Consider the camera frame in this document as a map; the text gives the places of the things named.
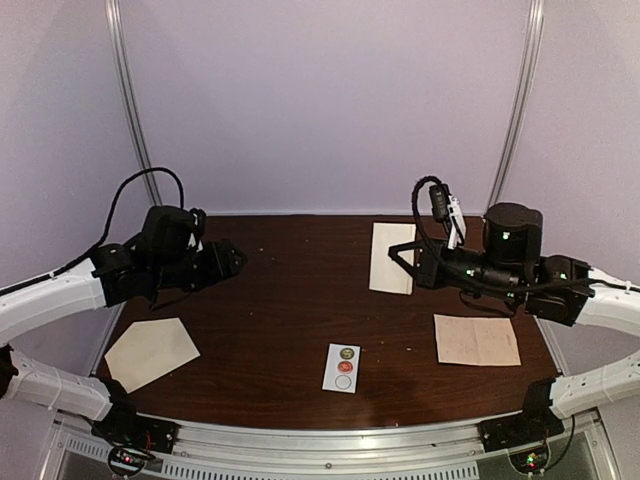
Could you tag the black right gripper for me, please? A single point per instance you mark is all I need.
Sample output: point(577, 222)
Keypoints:
point(429, 273)

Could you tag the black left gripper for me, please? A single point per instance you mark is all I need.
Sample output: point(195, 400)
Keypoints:
point(221, 266)

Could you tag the cream envelope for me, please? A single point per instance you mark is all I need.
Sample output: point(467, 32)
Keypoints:
point(149, 350)

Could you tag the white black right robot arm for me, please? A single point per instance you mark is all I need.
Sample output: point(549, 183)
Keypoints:
point(557, 288)

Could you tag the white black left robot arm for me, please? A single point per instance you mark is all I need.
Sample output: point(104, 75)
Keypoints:
point(168, 253)

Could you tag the green round sticker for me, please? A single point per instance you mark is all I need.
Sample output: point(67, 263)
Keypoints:
point(347, 353)

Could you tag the lined stationery sheet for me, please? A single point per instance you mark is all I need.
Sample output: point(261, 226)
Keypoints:
point(476, 341)

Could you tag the red round sticker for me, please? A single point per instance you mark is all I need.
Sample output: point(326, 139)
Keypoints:
point(345, 367)

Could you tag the white sticker sheet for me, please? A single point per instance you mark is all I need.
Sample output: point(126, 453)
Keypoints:
point(335, 381)

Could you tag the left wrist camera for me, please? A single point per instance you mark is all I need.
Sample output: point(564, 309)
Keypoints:
point(197, 227)

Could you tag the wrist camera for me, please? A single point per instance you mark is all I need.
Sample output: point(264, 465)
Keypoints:
point(446, 210)
point(197, 227)

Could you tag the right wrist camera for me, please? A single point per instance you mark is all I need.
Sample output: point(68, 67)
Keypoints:
point(446, 210)

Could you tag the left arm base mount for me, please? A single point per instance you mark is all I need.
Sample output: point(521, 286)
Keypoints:
point(135, 440)

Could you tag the aluminium front rail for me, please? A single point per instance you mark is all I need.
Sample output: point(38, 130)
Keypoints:
point(450, 450)

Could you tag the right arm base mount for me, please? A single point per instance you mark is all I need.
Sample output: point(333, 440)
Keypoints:
point(524, 436)

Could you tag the aluminium frame post rear left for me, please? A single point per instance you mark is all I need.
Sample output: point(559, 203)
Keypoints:
point(125, 80)

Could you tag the aluminium frame post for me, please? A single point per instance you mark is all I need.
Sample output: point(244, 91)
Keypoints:
point(125, 80)
point(529, 59)

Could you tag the aluminium frame post rear right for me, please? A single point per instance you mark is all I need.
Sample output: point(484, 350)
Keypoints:
point(529, 59)

